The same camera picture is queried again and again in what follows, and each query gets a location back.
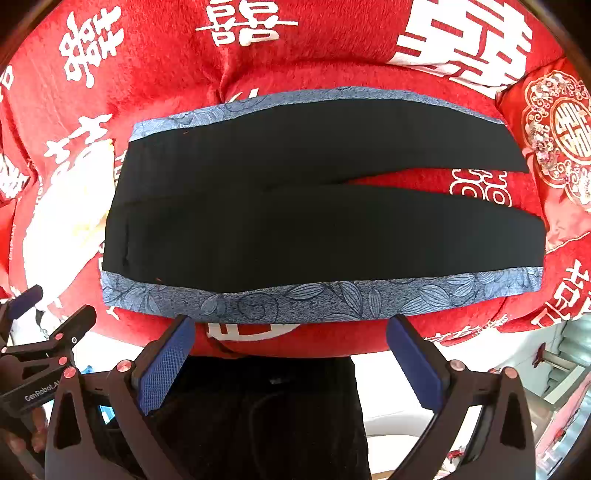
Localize person's left hand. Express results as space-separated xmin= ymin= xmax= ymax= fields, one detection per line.
xmin=4 ymin=405 xmax=50 ymax=455

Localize black pants with blue trim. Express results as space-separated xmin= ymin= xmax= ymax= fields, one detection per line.
xmin=101 ymin=87 xmax=546 ymax=324

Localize red embroidered pillow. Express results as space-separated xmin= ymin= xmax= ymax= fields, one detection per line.
xmin=497 ymin=57 xmax=590 ymax=252

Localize person's black trousers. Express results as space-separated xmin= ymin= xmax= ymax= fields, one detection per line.
xmin=150 ymin=356 xmax=370 ymax=479

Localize red blanket with white characters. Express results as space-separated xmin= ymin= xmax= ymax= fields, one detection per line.
xmin=1 ymin=1 xmax=590 ymax=357

